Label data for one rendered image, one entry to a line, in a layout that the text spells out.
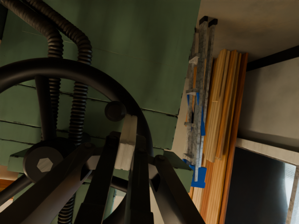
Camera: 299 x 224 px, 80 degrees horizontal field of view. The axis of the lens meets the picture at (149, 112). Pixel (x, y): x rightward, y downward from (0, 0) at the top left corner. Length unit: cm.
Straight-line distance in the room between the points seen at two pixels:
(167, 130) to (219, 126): 134
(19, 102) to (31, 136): 8
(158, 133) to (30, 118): 30
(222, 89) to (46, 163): 166
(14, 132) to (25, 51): 19
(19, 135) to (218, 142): 156
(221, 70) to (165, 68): 136
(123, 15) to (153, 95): 21
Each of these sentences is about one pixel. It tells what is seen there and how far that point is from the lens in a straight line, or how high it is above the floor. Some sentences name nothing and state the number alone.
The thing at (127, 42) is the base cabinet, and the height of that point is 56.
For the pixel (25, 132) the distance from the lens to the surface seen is 51.
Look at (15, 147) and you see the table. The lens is 52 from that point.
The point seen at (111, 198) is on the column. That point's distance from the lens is 88.
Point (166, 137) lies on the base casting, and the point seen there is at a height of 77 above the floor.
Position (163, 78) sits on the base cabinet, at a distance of 46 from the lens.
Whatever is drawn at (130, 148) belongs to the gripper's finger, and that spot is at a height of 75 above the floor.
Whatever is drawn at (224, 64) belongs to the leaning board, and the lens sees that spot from 185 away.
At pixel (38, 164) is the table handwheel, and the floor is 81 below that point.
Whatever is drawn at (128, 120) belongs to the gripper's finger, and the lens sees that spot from 21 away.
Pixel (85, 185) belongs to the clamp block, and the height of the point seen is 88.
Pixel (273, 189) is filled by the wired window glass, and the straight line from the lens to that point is 180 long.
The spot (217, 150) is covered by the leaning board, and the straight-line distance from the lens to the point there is 179.
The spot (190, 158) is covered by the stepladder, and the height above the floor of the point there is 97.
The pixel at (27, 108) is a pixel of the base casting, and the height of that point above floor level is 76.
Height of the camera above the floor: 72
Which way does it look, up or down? 1 degrees down
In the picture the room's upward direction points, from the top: 169 degrees counter-clockwise
